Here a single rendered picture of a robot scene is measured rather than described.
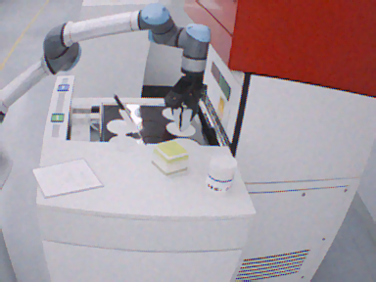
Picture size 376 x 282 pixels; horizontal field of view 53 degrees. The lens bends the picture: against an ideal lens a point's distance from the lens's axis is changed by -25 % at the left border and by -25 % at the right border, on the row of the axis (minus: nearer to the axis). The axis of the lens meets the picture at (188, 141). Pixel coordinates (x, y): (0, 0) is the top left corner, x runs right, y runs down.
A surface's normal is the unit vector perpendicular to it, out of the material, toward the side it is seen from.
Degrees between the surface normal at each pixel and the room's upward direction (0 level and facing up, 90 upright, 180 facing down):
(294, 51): 90
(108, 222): 90
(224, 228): 90
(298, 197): 90
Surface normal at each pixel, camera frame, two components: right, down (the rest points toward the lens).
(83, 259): 0.18, 0.52
